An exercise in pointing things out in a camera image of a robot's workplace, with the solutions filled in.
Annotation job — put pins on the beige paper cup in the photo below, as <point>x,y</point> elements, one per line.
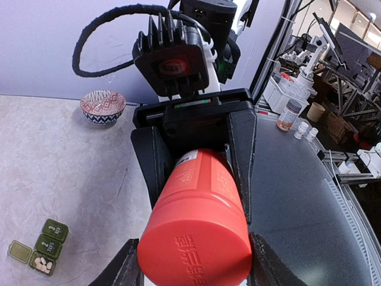
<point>315,112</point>

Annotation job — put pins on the green pill organizer box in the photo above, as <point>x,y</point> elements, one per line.
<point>48,245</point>

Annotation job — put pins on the orange bottle lid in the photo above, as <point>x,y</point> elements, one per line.
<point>193,251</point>

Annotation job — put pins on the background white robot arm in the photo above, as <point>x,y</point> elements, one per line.
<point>312,49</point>

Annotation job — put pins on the white tablets in organizer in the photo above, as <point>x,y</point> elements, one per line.
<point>43,265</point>

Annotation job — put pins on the right aluminium frame post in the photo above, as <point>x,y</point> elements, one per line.
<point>262,75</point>

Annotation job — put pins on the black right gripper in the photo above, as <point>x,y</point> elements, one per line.
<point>166,131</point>

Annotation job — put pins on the white plastic storage bin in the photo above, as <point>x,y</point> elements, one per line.
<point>280,90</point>

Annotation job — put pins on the orange pill bottle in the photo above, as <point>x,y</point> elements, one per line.
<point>201,188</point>

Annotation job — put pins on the brown supplement bottle grey lid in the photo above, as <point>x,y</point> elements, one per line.
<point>288,115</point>

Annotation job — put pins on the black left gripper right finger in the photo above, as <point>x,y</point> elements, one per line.
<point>271,265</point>

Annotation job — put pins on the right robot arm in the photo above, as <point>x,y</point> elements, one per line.
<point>224,20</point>

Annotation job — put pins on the small white bottle background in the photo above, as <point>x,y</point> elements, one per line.
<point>301,130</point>

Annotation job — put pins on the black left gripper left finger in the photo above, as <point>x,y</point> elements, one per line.
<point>123,270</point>

